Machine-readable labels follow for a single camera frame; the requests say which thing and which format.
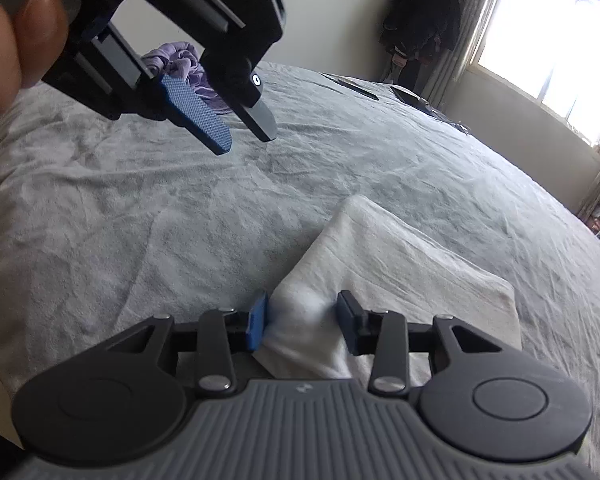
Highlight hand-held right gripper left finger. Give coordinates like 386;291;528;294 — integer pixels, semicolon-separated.
107;290;270;396

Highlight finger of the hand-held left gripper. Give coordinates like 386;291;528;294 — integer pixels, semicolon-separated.
200;50;278;142
160;74;232;155

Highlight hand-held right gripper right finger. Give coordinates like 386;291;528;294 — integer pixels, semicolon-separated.
336;290;503;396

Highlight white t-shirt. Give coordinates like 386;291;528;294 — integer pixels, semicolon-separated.
252;195;523;388

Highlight dark hanging clothes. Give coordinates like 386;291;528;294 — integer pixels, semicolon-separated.
378;0;461;61

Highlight person's left hand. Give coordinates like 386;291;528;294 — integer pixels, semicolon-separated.
0;0;71;120

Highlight purple garment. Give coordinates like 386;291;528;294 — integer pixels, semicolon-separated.
140;41;231;116

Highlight black remote control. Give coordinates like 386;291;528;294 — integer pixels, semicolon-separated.
321;72;380;102

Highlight bed with grey sheet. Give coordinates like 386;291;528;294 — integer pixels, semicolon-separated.
0;60;600;480

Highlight black tablet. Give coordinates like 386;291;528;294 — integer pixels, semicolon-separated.
391;85;438;111

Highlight window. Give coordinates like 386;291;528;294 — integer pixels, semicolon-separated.
467;0;600;151

